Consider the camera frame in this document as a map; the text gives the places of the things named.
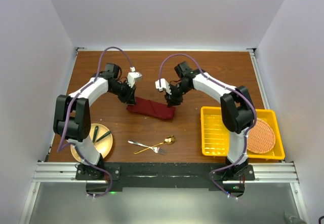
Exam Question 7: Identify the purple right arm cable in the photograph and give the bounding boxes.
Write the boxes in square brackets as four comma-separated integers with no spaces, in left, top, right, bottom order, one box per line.
[158,53,258,200]

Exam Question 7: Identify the orange woven round mat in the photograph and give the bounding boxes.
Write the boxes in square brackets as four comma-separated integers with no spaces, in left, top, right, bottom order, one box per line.
[247,118,275,154]

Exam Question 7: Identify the aluminium front rail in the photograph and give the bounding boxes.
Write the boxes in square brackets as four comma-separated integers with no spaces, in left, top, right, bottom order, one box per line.
[32,162,299,183]

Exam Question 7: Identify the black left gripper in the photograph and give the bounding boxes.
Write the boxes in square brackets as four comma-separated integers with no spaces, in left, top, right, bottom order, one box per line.
[109,80,136,105]

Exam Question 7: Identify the gold spoon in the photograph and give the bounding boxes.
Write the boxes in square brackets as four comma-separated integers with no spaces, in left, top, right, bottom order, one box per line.
[134,135,176,154]

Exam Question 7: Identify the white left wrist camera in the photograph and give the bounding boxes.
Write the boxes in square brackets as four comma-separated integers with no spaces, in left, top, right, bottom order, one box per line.
[127,67,142,88]

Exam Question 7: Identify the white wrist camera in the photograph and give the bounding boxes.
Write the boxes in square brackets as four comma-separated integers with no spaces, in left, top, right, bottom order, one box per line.
[155,79,171,94]
[127,67,142,88]

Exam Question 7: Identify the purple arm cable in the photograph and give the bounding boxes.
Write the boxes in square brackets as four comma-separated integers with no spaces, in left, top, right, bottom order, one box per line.
[158,53,258,200]
[57,46,135,201]

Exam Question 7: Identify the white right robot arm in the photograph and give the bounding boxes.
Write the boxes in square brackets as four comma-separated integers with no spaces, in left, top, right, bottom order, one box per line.
[155,62,257,180]

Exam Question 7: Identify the green handled gold utensil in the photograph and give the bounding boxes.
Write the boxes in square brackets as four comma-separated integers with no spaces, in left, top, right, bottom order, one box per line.
[96,131,111,142]
[92,125,99,143]

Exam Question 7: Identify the aluminium rail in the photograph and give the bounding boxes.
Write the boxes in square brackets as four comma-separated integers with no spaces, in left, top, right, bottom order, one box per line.
[247,48,270,109]
[32,162,299,183]

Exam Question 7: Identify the yellow plastic tray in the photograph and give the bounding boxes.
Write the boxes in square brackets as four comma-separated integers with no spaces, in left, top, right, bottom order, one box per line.
[200,106,285,160]

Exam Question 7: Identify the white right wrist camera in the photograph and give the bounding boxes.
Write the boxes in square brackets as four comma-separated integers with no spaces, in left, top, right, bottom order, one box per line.
[155,79,171,94]

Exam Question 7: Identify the silver fork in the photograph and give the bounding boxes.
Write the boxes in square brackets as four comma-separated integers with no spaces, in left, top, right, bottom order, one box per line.
[128,140,166,154]

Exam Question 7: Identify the dark red cloth napkin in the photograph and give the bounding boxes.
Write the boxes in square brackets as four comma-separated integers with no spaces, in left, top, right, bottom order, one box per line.
[127,97,176,120]

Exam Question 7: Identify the aluminium right side rail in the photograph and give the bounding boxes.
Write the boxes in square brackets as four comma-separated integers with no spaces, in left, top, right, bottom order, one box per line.
[247,48,270,109]

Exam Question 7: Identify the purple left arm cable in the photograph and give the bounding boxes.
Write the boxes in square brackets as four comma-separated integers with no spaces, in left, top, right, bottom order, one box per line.
[57,46,135,201]

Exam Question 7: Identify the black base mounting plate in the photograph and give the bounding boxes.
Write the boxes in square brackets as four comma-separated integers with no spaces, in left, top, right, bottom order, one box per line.
[75,162,255,197]

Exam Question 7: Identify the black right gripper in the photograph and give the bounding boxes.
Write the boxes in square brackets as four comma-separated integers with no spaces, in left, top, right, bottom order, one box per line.
[164,82,192,108]

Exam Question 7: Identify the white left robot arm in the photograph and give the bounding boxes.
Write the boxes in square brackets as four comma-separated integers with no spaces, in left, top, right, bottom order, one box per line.
[53,63,142,179]

